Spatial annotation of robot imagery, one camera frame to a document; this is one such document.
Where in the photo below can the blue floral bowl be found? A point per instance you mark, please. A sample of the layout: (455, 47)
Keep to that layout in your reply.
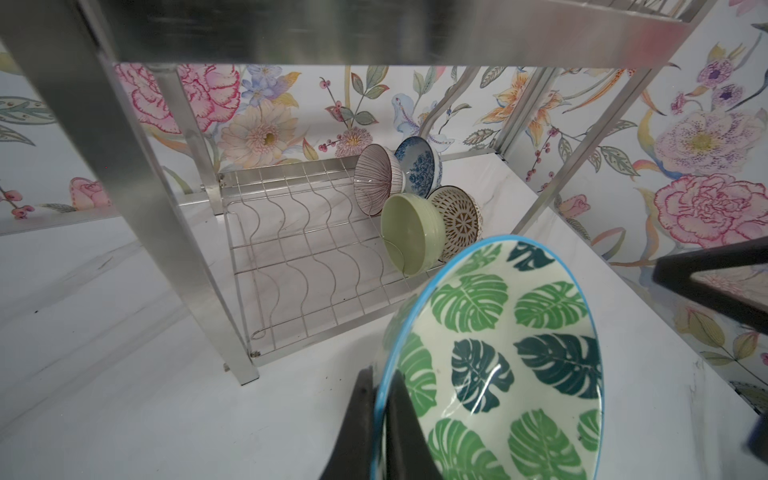
(421, 166)

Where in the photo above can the light green bowl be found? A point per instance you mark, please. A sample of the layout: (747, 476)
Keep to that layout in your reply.
(413, 232)

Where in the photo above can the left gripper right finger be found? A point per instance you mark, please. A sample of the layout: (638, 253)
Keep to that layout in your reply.
(406, 452)

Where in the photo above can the purple ribbed bowl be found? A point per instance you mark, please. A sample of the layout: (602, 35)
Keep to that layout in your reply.
(377, 177)

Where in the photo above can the green leaf pattern bowl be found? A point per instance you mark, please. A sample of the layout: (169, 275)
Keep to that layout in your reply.
(501, 362)

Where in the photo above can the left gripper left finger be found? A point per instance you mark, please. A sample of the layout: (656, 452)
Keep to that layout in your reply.
(352, 453)

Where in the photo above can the brown white patterned bowl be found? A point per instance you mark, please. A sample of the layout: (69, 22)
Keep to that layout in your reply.
(462, 219)

